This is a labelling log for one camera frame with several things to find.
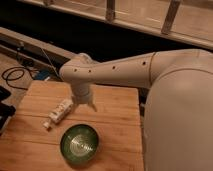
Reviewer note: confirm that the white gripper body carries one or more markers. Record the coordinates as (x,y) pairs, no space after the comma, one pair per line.
(82,93)

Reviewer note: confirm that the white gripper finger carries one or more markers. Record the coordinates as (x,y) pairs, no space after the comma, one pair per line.
(93,106)
(75,103)

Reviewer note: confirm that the small white bottle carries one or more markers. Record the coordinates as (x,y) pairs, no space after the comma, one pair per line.
(58,113)

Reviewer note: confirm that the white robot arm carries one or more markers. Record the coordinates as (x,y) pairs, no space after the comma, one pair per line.
(178,119)

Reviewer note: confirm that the green ceramic bowl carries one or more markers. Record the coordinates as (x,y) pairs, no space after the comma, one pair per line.
(79,144)

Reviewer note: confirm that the blue object on floor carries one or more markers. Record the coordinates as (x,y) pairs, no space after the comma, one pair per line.
(42,75)

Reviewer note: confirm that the black equipment at left edge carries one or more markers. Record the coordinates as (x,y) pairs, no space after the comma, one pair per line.
(6,111)

